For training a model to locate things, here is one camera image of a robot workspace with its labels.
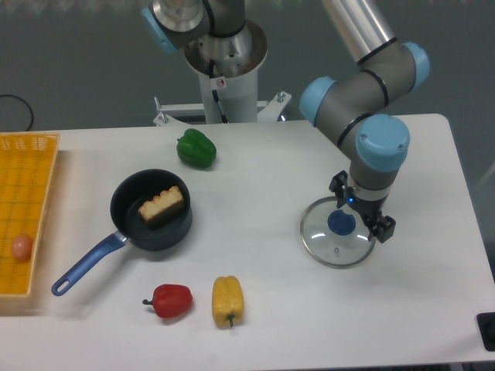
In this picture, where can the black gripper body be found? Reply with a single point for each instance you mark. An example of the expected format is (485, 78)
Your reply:
(368, 204)

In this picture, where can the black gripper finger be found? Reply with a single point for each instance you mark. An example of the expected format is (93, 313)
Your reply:
(338, 187)
(382, 229)

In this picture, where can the glass pot lid blue knob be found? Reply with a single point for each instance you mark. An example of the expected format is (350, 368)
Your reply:
(333, 236)

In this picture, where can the silver blue-capped robot arm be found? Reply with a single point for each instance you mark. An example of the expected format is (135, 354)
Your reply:
(349, 113)

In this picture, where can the black device at table edge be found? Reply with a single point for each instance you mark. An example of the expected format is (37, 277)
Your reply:
(486, 325)

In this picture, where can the green bell pepper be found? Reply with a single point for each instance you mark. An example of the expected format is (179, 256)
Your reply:
(196, 149)

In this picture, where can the yellow bell pepper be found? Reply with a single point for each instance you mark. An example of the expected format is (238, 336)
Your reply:
(227, 302)

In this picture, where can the toasted bread block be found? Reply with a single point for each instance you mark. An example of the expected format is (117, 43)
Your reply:
(162, 207)

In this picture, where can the red bell pepper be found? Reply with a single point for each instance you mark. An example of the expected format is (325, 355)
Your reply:
(170, 300)

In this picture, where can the yellow plastic basket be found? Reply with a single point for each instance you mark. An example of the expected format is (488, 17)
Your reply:
(27, 164)

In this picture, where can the brown egg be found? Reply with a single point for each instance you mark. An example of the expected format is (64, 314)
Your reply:
(21, 247)

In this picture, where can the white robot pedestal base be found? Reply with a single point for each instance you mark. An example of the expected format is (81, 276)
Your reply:
(227, 72)

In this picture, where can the black saucepan blue handle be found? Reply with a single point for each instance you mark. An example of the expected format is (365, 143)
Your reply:
(131, 228)

